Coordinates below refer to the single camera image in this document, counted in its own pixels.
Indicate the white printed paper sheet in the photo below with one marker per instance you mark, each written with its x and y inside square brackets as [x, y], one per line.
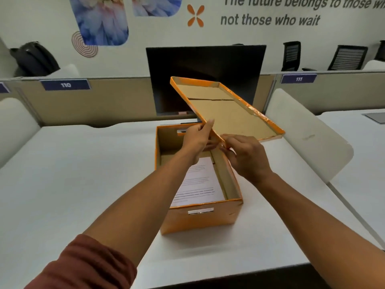
[200, 183]

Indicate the blue desk number label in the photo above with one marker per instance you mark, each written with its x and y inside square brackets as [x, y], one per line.
[3, 87]
[65, 84]
[298, 78]

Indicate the person's left thumb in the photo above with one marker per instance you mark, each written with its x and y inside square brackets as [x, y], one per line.
[208, 128]

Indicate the person's right thumb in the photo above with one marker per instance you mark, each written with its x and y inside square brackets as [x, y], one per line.
[228, 152]

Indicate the person's right forearm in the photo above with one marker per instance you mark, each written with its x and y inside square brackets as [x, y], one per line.
[318, 234]

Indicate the person's right hand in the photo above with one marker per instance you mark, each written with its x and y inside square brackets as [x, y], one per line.
[248, 159]

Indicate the brown spiral wall decal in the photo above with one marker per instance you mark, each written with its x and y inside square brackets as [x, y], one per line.
[82, 46]

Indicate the orange cardboard storage box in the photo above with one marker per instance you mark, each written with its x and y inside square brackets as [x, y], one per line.
[201, 218]

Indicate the black backpack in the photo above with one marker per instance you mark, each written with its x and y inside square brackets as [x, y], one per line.
[34, 58]

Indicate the metal label holder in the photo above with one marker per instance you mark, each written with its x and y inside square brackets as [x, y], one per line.
[201, 210]

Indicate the black mesh office chair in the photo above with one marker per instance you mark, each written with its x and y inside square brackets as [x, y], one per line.
[291, 55]
[381, 51]
[347, 58]

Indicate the orange cardboard box lid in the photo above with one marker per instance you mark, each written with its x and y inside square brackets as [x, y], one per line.
[231, 114]

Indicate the orange petal wall decal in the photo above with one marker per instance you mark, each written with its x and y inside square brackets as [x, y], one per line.
[195, 15]

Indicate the beige partition panel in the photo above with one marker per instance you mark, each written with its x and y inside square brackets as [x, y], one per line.
[105, 102]
[343, 91]

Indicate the large blue flower wall poster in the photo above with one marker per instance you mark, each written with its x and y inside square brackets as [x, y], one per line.
[100, 21]

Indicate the maroon sleeve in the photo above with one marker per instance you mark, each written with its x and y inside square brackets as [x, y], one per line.
[84, 264]

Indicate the white rounded desk divider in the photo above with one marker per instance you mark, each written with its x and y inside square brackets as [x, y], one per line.
[309, 135]
[16, 126]
[67, 70]
[375, 65]

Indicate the person's left hand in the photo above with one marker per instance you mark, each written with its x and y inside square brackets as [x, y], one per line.
[194, 141]

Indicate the small blue flower wall poster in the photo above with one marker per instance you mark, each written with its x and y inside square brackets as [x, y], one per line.
[156, 4]

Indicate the black computer monitor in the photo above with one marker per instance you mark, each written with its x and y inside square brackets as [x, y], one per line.
[204, 63]

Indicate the person's left forearm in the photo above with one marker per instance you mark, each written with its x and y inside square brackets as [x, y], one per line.
[144, 207]

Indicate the grey wall lettering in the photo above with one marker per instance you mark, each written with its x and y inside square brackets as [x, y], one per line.
[285, 10]

